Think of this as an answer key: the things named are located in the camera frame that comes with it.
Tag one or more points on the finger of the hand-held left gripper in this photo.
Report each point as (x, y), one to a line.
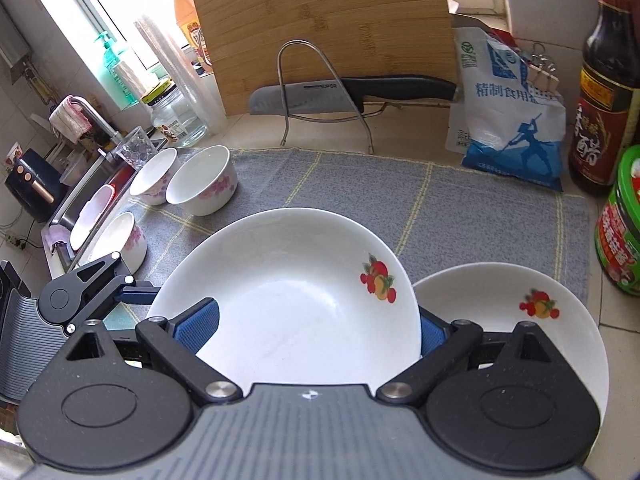
(137, 294)

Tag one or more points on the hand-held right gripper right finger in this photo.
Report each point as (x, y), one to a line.
(435, 335)

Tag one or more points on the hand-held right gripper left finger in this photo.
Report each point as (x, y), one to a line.
(197, 327)

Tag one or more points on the white bowl pink flowers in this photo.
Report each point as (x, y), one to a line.
(152, 175)
(200, 185)
(122, 242)

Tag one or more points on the white plate fruit print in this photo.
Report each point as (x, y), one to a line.
(300, 310)
(480, 295)

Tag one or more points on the white dish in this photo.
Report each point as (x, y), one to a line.
(90, 215)

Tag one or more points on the red basin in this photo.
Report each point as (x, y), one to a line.
(121, 180)

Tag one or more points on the grey checked dish mat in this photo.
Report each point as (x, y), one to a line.
(450, 220)

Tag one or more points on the stainless steel sink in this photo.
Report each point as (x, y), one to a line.
(80, 190)

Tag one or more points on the clear glass mug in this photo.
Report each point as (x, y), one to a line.
(135, 150)

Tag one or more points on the black countertop appliance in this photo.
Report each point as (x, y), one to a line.
(35, 185)

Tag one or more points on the glass jar black lid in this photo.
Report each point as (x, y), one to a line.
(175, 120)

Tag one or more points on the metal faucet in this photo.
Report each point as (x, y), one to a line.
(97, 115)

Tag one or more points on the pink striped dish cloth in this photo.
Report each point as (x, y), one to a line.
(70, 117)

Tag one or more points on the small white plastic roll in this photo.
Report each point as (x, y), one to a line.
(132, 80)

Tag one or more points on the green lidded sauce jar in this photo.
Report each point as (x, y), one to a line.
(622, 230)

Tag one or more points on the tall clear plastic roll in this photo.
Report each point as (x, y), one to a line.
(190, 85)

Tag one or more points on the white blue salt bag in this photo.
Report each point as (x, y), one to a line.
(510, 125)

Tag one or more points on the green soap pump bottle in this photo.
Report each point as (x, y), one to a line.
(112, 65)

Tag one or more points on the dark vinegar bottle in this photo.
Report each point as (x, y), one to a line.
(607, 110)

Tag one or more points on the metal binder clips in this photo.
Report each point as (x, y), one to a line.
(542, 70)

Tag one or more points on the yellow cooking wine bottle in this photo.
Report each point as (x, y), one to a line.
(187, 10)

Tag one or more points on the bamboo cutting board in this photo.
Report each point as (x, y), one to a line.
(325, 25)

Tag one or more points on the grey wall appliance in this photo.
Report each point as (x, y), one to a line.
(12, 35)

